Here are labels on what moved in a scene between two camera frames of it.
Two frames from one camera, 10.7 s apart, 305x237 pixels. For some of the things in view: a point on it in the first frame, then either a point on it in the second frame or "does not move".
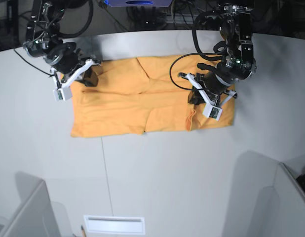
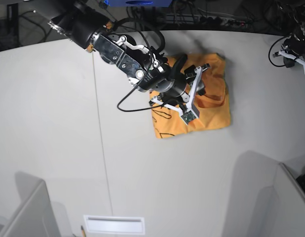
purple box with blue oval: [139, 3] does not move
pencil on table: [83, 231] does not move
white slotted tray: [115, 224] does not move
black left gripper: [212, 84] → [296, 45]
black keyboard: [304, 180] does not move
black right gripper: [62, 57] → [177, 72]
